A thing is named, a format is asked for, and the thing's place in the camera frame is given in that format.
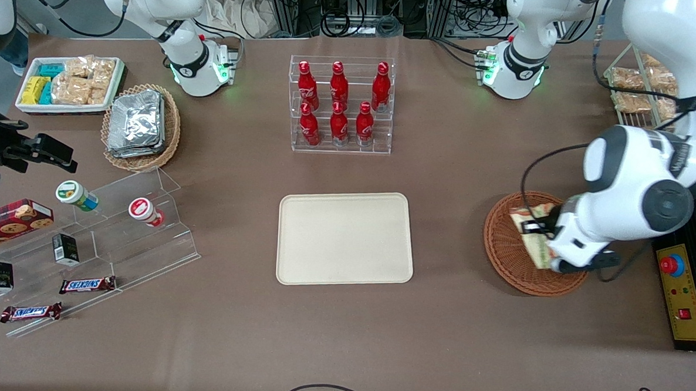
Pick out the aluminium frame post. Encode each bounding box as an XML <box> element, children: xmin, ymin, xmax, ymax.
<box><xmin>425</xmin><ymin>0</ymin><xmax>459</xmax><ymax>40</ymax></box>
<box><xmin>265</xmin><ymin>0</ymin><xmax>302</xmax><ymax>36</ymax></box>

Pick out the clear bag of rice crackers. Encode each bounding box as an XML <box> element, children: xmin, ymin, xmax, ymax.
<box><xmin>63</xmin><ymin>56</ymin><xmax>117</xmax><ymax>84</ymax></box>
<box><xmin>50</xmin><ymin>75</ymin><xmax>110</xmax><ymax>107</ymax></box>

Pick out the green lid yogurt cup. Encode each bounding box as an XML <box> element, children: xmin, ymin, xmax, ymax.
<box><xmin>54</xmin><ymin>178</ymin><xmax>100</xmax><ymax>213</ymax></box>

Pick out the silver foil pack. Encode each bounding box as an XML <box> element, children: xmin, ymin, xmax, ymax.
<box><xmin>106</xmin><ymin>141</ymin><xmax>166</xmax><ymax>161</ymax></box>
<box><xmin>107</xmin><ymin>87</ymin><xmax>165</xmax><ymax>153</ymax></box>

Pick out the white rectangular snack tray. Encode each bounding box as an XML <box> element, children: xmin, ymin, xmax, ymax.
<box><xmin>15</xmin><ymin>53</ymin><xmax>126</xmax><ymax>119</ymax></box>

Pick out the clear acrylic bottle rack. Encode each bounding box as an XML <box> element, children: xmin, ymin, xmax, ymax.
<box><xmin>286</xmin><ymin>54</ymin><xmax>396</xmax><ymax>156</ymax></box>

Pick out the yellow snack packet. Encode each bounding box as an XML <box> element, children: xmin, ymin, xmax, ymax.
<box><xmin>21</xmin><ymin>75</ymin><xmax>50</xmax><ymax>106</ymax></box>

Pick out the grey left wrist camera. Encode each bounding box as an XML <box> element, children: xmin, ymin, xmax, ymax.
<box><xmin>550</xmin><ymin>248</ymin><xmax>621</xmax><ymax>277</ymax></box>

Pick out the tan oval wicker basket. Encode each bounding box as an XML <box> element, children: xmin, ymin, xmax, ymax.
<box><xmin>100</xmin><ymin>82</ymin><xmax>183</xmax><ymax>174</ymax></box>

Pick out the clear acrylic stepped shelf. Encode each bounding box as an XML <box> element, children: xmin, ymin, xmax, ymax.
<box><xmin>0</xmin><ymin>160</ymin><xmax>205</xmax><ymax>346</ymax></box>

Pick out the white wire rack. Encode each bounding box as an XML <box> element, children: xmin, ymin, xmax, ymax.
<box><xmin>600</xmin><ymin>42</ymin><xmax>684</xmax><ymax>132</ymax></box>

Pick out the red emergency stop button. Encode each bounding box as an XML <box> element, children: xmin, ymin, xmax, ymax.
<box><xmin>658</xmin><ymin>253</ymin><xmax>686</xmax><ymax>279</ymax></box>

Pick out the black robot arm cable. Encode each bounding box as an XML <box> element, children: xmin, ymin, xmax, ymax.
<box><xmin>15</xmin><ymin>0</ymin><xmax>129</xmax><ymax>40</ymax></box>
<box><xmin>516</xmin><ymin>9</ymin><xmax>696</xmax><ymax>288</ymax></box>

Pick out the Snickers chocolate bar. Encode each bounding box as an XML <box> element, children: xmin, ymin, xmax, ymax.
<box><xmin>58</xmin><ymin>274</ymin><xmax>118</xmax><ymax>298</ymax></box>
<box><xmin>0</xmin><ymin>299</ymin><xmax>63</xmax><ymax>326</ymax></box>

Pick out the brown round wicker basket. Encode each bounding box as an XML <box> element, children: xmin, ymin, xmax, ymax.
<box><xmin>481</xmin><ymin>188</ymin><xmax>593</xmax><ymax>299</ymax></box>

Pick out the beige cloth bag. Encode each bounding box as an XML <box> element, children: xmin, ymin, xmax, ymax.
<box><xmin>200</xmin><ymin>0</ymin><xmax>282</xmax><ymax>41</ymax></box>

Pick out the beige plastic tray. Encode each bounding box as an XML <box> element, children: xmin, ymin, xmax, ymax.
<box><xmin>275</xmin><ymin>187</ymin><xmax>417</xmax><ymax>291</ymax></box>

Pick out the black floor cable bundle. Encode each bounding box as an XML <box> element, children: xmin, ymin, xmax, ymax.
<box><xmin>300</xmin><ymin>0</ymin><xmax>427</xmax><ymax>41</ymax></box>

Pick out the triangular sandwich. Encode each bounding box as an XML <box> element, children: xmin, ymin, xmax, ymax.
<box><xmin>507</xmin><ymin>202</ymin><xmax>560</xmax><ymax>271</ymax></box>

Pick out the red tartan cookie box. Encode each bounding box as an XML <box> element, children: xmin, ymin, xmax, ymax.
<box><xmin>0</xmin><ymin>197</ymin><xmax>55</xmax><ymax>259</ymax></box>

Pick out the person in jeans white shoes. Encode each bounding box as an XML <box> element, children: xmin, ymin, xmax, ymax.
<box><xmin>0</xmin><ymin>22</ymin><xmax>49</xmax><ymax>78</ymax></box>

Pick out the red cola bottle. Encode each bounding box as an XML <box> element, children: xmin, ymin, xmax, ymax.
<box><xmin>329</xmin><ymin>60</ymin><xmax>351</xmax><ymax>109</ymax></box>
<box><xmin>370</xmin><ymin>62</ymin><xmax>392</xmax><ymax>113</ymax></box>
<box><xmin>299</xmin><ymin>102</ymin><xmax>323</xmax><ymax>147</ymax></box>
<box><xmin>355</xmin><ymin>101</ymin><xmax>376</xmax><ymax>147</ymax></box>
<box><xmin>329</xmin><ymin>101</ymin><xmax>351</xmax><ymax>147</ymax></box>
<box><xmin>296</xmin><ymin>60</ymin><xmax>322</xmax><ymax>112</ymax></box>

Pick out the red lid yogurt cup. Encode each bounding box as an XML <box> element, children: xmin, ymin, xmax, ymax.
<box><xmin>127</xmin><ymin>196</ymin><xmax>167</xmax><ymax>228</ymax></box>

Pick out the black and yellow control box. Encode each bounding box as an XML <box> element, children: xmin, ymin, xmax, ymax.
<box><xmin>646</xmin><ymin>194</ymin><xmax>696</xmax><ymax>353</ymax></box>

